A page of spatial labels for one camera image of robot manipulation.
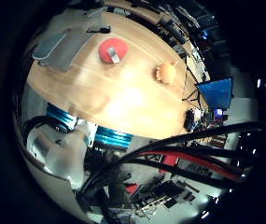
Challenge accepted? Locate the white plastic container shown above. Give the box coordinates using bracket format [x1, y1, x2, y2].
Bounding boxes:
[32, 27, 93, 73]

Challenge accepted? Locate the tan burger plush toy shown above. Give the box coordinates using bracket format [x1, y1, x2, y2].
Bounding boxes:
[153, 61, 177, 85]

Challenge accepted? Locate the computer monitor with blue screen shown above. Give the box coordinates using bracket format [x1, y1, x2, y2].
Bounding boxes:
[196, 77, 235, 110]

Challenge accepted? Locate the small black object on table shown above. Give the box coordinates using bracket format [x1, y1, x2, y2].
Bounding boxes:
[86, 26, 112, 35]

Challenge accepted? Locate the blue aluminium frame block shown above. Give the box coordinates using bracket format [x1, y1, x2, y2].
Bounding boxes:
[94, 125, 134, 151]
[45, 103, 78, 133]

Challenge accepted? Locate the thick black cable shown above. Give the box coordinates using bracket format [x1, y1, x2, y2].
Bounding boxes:
[81, 121, 266, 195]
[122, 158, 234, 189]

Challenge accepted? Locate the red cable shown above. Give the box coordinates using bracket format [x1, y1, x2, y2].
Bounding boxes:
[137, 150, 243, 181]

